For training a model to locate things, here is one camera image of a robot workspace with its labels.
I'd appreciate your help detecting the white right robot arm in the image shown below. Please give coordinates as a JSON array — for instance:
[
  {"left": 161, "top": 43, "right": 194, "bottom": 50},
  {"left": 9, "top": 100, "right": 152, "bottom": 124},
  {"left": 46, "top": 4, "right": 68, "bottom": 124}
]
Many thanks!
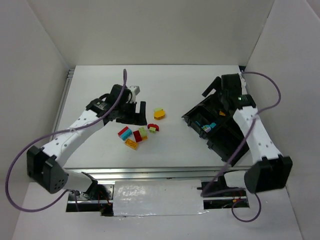
[{"left": 202, "top": 73, "right": 293, "bottom": 194}]

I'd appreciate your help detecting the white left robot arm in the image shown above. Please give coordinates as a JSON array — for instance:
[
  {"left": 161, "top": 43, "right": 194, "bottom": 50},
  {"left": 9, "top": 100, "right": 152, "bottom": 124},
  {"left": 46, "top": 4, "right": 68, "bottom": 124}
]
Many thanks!
[{"left": 26, "top": 84, "right": 147, "bottom": 196}]

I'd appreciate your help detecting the light green curved 2x2 brick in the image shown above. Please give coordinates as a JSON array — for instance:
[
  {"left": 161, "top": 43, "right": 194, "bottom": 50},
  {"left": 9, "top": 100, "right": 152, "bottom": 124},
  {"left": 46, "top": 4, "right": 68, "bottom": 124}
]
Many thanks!
[{"left": 138, "top": 127, "right": 148, "bottom": 141}]

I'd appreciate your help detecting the red arch lego brick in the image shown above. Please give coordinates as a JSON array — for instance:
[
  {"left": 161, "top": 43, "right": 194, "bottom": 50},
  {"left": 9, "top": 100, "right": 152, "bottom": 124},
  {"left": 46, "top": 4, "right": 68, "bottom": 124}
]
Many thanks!
[{"left": 147, "top": 123, "right": 160, "bottom": 132}]

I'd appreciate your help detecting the small light green brick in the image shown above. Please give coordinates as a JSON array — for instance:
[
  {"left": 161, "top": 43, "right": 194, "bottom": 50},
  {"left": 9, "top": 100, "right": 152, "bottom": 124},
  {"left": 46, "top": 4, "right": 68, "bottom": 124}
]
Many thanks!
[{"left": 149, "top": 127, "right": 157, "bottom": 134}]

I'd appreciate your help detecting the red curved open brick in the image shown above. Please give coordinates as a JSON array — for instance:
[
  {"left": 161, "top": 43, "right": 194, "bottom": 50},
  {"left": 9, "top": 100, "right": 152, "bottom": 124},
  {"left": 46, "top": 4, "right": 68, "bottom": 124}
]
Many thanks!
[{"left": 132, "top": 130, "right": 143, "bottom": 143}]

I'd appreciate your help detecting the red rectangular lego brick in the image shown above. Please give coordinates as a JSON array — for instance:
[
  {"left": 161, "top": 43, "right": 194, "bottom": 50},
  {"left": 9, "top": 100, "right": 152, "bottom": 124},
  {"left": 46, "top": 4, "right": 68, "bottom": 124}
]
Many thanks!
[{"left": 117, "top": 126, "right": 130, "bottom": 137}]

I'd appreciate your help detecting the teal brick beside red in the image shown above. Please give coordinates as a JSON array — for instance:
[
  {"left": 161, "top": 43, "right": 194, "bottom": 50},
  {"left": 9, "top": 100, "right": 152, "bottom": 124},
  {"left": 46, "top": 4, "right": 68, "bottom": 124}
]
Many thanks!
[{"left": 120, "top": 128, "right": 133, "bottom": 141}]

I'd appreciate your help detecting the orange flat 2x4 brick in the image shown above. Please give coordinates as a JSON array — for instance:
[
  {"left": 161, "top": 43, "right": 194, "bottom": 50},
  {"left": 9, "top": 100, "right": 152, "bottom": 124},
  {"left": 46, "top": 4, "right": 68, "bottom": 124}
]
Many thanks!
[{"left": 124, "top": 138, "right": 139, "bottom": 150}]

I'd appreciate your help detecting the black four-compartment tray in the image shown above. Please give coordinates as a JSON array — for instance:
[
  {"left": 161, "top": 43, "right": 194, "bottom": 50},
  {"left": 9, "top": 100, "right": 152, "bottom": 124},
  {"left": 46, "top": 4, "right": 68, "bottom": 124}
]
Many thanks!
[{"left": 182, "top": 93, "right": 244, "bottom": 163}]

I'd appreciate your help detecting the silver foil covered plate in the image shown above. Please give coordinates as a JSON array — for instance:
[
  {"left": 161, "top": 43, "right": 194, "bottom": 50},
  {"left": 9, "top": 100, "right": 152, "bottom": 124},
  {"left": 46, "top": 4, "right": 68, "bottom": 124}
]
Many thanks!
[{"left": 113, "top": 179, "right": 206, "bottom": 217}]

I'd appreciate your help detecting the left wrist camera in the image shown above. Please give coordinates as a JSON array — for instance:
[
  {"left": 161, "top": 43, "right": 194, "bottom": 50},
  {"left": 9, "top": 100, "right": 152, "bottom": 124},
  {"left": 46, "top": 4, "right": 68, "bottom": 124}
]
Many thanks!
[{"left": 128, "top": 85, "right": 140, "bottom": 103}]

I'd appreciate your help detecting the aluminium table edge rail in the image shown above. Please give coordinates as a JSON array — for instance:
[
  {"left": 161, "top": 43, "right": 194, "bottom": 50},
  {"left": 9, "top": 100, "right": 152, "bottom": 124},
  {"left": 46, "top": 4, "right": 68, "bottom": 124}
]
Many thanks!
[{"left": 64, "top": 167, "right": 241, "bottom": 181}]

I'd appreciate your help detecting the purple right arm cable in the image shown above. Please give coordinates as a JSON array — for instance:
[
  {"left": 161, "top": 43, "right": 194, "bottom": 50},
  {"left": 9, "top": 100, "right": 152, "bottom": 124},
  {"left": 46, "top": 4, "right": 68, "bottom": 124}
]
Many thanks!
[{"left": 199, "top": 71, "right": 281, "bottom": 223}]

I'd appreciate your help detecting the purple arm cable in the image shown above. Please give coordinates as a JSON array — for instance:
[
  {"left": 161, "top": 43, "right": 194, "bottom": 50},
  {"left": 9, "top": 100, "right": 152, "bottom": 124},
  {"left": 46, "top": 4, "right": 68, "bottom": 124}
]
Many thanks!
[
  {"left": 199, "top": 71, "right": 281, "bottom": 223},
  {"left": 4, "top": 68, "right": 129, "bottom": 213}
]

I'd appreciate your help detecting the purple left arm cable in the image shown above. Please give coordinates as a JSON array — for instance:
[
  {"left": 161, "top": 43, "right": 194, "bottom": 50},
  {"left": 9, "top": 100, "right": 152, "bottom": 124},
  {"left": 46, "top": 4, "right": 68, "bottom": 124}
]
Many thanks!
[{"left": 4, "top": 68, "right": 129, "bottom": 213}]

